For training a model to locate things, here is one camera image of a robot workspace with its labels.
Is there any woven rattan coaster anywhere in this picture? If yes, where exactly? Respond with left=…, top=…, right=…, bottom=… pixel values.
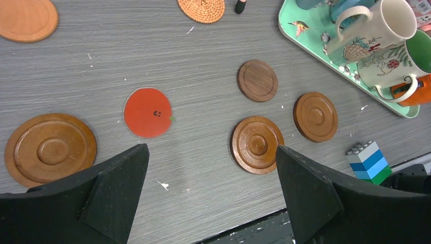
left=177, top=0, right=225, bottom=24

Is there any dark walnut flat coaster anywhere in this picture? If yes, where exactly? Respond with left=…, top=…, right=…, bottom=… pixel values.
left=237, top=59, right=279, bottom=102

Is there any blue green toy brick stack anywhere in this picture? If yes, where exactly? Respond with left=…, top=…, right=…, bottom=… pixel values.
left=345, top=140, right=392, bottom=185

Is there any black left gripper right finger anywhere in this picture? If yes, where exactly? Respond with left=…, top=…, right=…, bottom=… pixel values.
left=276, top=146, right=430, bottom=243

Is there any red round paper coaster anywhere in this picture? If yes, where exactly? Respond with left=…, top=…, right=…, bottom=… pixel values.
left=122, top=87, right=174, bottom=138

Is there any pink music stand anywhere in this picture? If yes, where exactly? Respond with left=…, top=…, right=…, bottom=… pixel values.
left=234, top=0, right=247, bottom=14

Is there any large ridged brown wooden coaster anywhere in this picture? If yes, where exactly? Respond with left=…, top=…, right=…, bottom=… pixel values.
left=4, top=113, right=97, bottom=188

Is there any green inside cream mug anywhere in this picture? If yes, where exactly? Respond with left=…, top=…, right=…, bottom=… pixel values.
left=357, top=29, right=430, bottom=103

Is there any ridged brown coaster front right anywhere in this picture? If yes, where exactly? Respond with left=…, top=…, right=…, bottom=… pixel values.
left=293, top=92, right=338, bottom=143

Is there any orange mug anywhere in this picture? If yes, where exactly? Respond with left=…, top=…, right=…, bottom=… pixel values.
left=390, top=75, right=430, bottom=107

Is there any light plain wooden coaster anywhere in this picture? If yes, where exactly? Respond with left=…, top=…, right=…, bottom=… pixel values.
left=1, top=1, right=59, bottom=43

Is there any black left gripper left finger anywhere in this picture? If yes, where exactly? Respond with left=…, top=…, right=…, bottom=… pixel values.
left=1, top=144, right=149, bottom=243

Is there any cream shell pattern mug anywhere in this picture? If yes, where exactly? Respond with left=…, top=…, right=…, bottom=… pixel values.
left=326, top=1, right=417, bottom=66

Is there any ridged brown coaster front left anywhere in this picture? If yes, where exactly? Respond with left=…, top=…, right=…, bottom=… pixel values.
left=230, top=116, right=284, bottom=175

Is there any mint green floral tray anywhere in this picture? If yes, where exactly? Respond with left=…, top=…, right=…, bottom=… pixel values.
left=278, top=1, right=420, bottom=118

